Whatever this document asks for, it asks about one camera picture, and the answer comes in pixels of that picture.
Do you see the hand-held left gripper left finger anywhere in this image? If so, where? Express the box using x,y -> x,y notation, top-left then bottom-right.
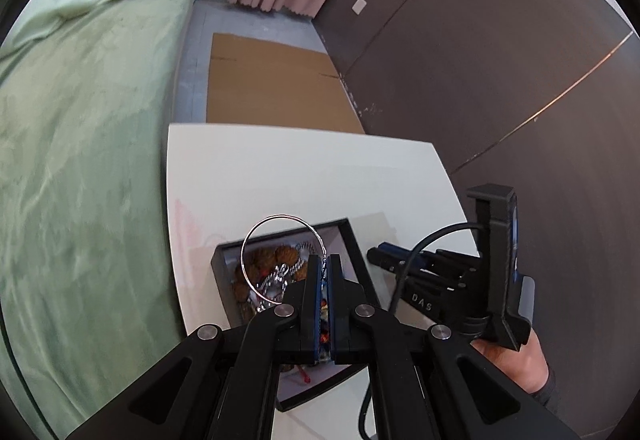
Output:
65,255 -> 322,440

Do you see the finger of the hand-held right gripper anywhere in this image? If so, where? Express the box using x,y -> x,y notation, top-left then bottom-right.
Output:
366,247 -> 404,279
379,243 -> 482,274

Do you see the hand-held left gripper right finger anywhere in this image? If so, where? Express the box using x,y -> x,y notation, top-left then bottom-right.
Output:
329,254 -> 582,440

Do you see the silver chain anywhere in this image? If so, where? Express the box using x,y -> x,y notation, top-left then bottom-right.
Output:
247,242 -> 314,317

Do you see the brown beaded bracelet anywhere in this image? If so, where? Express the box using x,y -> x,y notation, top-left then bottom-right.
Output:
232,245 -> 312,307

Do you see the silver bangle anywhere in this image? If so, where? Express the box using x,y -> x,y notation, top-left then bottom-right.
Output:
240,213 -> 329,293

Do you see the black jewelry box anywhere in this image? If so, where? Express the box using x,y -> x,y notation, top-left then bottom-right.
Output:
210,218 -> 387,414

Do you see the person's right forearm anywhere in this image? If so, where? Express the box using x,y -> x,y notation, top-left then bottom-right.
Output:
525,364 -> 568,417

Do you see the person's right hand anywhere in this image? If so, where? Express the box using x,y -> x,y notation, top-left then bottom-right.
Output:
471,327 -> 549,394

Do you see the flat cardboard sheet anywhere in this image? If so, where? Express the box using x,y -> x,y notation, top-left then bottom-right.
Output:
206,32 -> 367,136

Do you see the green bed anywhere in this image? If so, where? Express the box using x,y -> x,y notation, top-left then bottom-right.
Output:
0,0 -> 207,439

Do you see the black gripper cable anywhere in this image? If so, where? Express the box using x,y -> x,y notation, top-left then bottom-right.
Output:
357,222 -> 484,440

